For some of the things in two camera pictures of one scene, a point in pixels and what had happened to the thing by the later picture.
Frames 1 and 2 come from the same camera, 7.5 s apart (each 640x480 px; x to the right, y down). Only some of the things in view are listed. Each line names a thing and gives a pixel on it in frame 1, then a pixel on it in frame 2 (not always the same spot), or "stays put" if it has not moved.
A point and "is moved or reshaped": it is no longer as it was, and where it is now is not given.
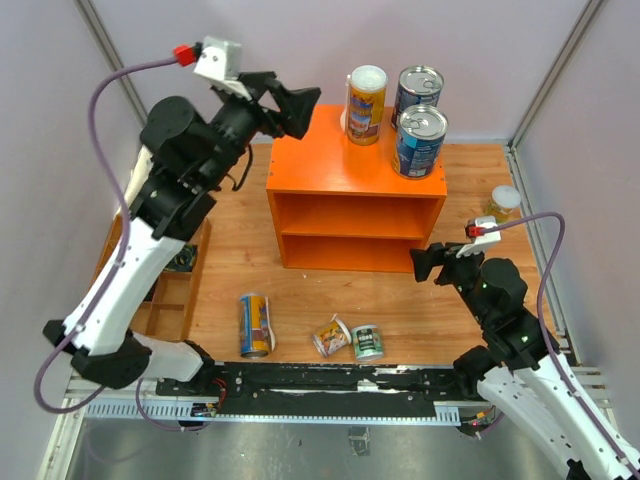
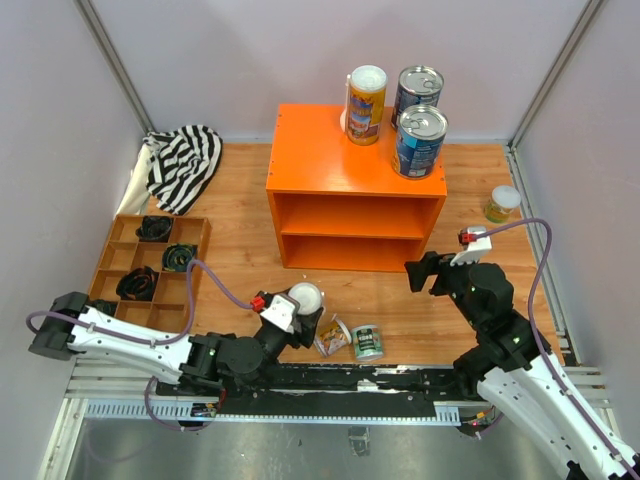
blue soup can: [418, 149] stays put
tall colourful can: [257, 336] is moved or reshaped
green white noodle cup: [368, 344] stays put
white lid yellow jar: [505, 204] stays put
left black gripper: [296, 105] → [309, 326]
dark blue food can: [417, 85] stays put
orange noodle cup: [332, 337] stays put
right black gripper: [423, 260] → [430, 264]
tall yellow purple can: [365, 103] stays put
